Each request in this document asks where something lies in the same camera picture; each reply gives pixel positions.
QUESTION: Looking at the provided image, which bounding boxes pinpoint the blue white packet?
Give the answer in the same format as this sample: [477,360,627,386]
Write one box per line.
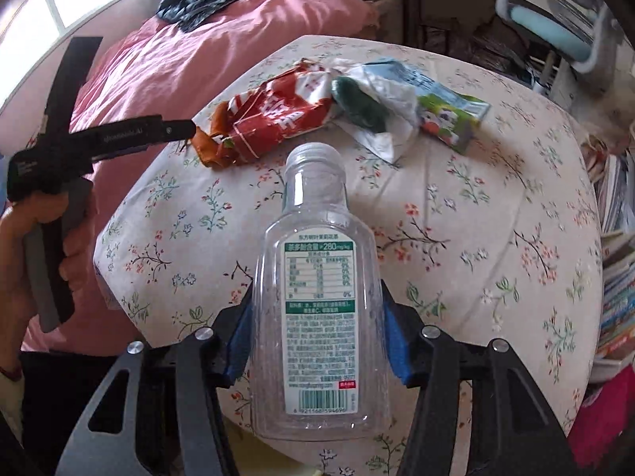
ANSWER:
[364,57,440,96]

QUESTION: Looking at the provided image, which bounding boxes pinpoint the pile of books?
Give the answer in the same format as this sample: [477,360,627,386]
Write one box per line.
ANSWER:
[590,149,635,382]

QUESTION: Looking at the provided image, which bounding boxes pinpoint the grey blue desk chair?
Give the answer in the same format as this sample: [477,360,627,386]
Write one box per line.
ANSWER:
[496,0,612,74]

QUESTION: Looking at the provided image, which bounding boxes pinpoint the person's left hand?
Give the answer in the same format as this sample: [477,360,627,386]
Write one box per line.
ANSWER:
[0,191,98,353]

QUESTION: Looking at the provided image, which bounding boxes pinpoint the dark green wrapper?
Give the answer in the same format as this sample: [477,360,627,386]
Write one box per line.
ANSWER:
[332,77,389,132]

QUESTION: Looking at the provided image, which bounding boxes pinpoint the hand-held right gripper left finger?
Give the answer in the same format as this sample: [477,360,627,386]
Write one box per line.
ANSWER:
[58,292,256,476]

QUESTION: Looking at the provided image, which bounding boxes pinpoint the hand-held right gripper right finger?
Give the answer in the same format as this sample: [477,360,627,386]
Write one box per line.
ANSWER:
[379,280,579,476]

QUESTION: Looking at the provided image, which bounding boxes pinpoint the pink blanket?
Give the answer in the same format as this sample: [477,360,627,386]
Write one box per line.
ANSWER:
[20,0,383,358]

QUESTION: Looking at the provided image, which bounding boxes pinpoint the white crumpled wrapper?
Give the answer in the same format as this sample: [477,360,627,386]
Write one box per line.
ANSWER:
[330,57,422,164]

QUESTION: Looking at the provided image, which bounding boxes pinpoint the floral tablecloth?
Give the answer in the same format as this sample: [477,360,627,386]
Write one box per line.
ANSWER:
[93,35,603,476]

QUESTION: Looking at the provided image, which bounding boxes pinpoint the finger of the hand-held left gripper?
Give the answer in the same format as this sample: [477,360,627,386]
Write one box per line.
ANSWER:
[89,115,196,160]

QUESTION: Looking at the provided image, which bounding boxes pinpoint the red snack bag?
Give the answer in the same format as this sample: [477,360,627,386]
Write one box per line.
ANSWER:
[191,58,335,169]

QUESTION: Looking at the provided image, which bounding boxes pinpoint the green milk carton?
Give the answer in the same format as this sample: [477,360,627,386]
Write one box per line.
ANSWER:
[417,84,492,155]

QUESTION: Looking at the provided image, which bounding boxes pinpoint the clear plastic bottle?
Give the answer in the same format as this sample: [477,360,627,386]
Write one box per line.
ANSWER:
[250,142,392,441]

